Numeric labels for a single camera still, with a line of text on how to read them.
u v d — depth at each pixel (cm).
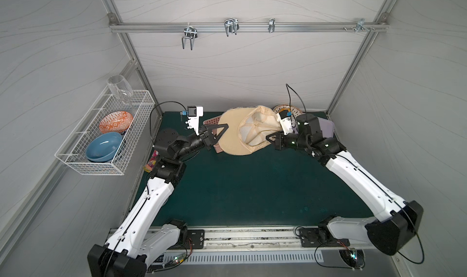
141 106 70
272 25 79
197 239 73
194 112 54
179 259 69
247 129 74
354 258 71
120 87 74
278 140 67
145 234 43
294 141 62
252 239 75
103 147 62
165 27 79
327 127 115
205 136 54
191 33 78
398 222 38
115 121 71
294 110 119
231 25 76
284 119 65
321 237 66
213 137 58
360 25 77
